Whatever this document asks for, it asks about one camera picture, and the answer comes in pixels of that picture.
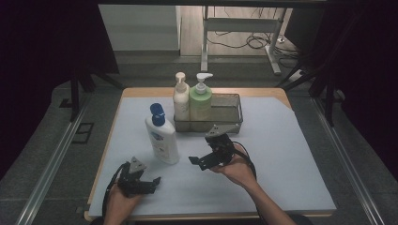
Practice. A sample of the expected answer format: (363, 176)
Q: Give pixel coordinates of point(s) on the black stand legs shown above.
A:
(328, 100)
(75, 97)

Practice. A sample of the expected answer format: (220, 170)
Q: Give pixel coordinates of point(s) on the aluminium rail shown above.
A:
(347, 168)
(50, 168)

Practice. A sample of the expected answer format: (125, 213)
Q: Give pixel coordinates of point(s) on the white power strip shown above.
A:
(281, 39)

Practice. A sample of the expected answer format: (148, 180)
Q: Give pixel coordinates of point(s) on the person's right hand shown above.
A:
(236, 170)

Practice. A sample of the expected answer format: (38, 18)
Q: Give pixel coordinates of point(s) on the white metal stand frame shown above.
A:
(241, 25)

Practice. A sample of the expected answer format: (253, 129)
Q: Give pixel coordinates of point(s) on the cream pump bottle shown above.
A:
(181, 103)

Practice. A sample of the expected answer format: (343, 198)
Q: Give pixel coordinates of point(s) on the green bottle with white pump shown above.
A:
(201, 103)

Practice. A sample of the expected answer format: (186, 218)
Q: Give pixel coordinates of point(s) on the white cabinet panel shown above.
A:
(140, 28)

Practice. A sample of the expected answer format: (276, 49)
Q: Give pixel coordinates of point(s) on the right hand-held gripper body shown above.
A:
(220, 146)

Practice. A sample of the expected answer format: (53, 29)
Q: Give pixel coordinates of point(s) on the black curtain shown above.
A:
(37, 62)
(369, 78)

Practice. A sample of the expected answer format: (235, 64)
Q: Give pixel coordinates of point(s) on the white table sheet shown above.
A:
(281, 175)

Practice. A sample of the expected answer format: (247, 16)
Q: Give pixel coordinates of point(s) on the person's left hand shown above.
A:
(120, 206)

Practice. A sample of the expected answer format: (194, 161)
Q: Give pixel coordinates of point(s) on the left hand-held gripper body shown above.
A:
(133, 181)

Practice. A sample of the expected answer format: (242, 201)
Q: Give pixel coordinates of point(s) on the white bottle with blue pump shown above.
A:
(162, 140)

